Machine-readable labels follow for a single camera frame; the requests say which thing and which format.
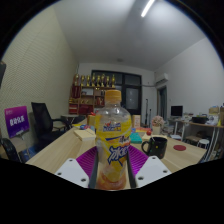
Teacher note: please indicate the purple sign board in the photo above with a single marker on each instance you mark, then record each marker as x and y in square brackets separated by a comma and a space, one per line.
[16, 120]

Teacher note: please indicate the black mug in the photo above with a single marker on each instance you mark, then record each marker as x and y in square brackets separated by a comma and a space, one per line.
[157, 146]

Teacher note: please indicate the red lollipop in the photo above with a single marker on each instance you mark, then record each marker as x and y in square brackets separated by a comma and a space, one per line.
[149, 132]

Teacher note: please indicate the long wooden side desk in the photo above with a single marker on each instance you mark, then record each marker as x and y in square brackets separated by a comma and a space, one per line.
[200, 125]

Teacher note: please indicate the black pot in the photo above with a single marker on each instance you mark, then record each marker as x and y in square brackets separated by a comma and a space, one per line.
[200, 119]

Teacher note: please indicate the beige orange card box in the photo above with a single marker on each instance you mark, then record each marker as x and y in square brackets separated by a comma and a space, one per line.
[136, 121]

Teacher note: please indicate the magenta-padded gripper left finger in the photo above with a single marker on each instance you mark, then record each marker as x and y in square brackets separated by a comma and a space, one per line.
[71, 170]

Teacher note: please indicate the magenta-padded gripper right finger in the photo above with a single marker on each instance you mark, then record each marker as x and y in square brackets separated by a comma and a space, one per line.
[151, 170]

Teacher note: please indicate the yellow gift box red ribbon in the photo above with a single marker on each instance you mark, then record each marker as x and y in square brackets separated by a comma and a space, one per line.
[91, 120]

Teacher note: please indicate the beige block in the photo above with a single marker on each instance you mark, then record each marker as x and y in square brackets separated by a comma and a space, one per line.
[84, 134]

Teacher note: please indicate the yellow-labelled orange drink bottle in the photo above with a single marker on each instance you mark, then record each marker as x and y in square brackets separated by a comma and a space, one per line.
[112, 133]

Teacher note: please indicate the flat round red coaster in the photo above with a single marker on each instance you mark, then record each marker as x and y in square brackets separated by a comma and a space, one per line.
[179, 147]

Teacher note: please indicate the white round stool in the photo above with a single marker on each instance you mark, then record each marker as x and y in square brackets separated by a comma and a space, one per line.
[202, 142]

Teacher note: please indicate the wooden shelf unit with trophies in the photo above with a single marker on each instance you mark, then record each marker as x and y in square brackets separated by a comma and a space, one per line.
[86, 100]

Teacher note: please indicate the teal book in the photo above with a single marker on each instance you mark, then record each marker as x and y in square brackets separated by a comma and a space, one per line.
[135, 138]

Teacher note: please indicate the black framed glass door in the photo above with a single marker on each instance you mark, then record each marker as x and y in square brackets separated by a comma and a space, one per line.
[132, 96]

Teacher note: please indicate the cardboard box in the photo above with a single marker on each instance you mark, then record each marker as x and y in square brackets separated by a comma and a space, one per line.
[214, 110]

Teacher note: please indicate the pink flowers in white pot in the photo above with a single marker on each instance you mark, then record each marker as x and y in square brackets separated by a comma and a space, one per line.
[157, 121]

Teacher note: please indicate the ceiling tube light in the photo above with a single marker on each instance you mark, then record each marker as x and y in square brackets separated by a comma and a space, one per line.
[147, 8]

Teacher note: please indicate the black office chair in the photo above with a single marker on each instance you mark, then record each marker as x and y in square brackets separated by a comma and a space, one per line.
[43, 123]

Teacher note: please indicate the computer monitor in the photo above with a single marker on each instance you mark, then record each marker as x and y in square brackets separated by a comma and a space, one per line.
[176, 110]

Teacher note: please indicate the white wall air conditioner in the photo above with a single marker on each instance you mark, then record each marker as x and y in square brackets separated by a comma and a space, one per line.
[162, 78]

